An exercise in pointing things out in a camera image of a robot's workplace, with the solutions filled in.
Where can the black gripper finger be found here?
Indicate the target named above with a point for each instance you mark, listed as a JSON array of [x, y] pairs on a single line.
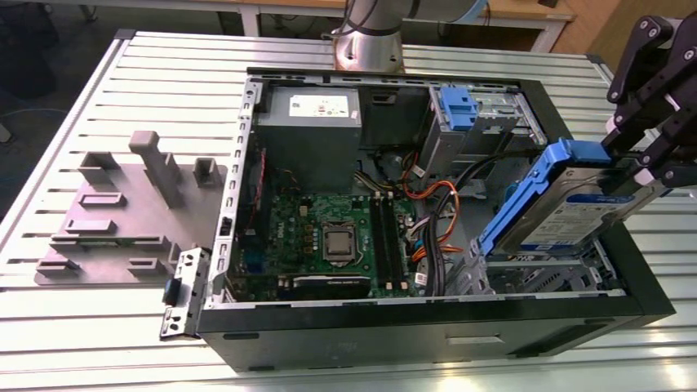
[[637, 69], [675, 122]]

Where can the green motherboard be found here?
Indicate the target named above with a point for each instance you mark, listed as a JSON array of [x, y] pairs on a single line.
[[288, 216]]

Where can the black RAM slot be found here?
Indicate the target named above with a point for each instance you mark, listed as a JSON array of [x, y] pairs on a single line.
[[383, 241], [396, 241]]

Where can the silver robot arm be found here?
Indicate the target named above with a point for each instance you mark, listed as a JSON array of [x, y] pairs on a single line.
[[371, 49]]

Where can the grey optical drive cage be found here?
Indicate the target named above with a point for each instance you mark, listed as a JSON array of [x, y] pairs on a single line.
[[452, 151]]

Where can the grey power supply unit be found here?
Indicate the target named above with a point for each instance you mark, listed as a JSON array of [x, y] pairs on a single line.
[[305, 155]]

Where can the CPU socket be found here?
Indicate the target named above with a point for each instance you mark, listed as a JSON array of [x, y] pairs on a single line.
[[323, 245]]

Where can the blue plastic drive latch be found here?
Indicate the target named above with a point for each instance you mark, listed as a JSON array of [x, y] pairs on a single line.
[[457, 110]]

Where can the silver CPU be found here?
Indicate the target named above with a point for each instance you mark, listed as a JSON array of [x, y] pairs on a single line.
[[339, 244]]

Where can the grey parts rack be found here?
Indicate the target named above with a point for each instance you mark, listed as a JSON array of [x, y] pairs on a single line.
[[136, 228]]

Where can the black PC case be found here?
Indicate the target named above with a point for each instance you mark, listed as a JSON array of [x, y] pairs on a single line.
[[381, 339]]

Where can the green RAM stick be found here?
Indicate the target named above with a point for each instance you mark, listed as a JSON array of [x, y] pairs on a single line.
[[103, 243]]

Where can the grey metal disk bay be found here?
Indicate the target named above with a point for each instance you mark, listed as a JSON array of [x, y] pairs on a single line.
[[544, 267]]

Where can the hard disk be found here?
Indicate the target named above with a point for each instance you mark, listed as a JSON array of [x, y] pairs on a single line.
[[567, 220]]

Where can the dark office chair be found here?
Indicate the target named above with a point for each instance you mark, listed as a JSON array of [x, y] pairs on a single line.
[[27, 49]]

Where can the black graphics card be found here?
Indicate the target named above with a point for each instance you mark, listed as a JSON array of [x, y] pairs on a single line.
[[327, 286]]

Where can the white table frame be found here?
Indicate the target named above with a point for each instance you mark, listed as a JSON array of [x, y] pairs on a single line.
[[251, 24]]

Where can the brown wooden cabinet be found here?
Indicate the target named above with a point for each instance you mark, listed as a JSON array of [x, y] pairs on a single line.
[[599, 36]]

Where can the light wooden desk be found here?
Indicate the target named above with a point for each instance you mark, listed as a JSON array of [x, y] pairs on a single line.
[[528, 18]]

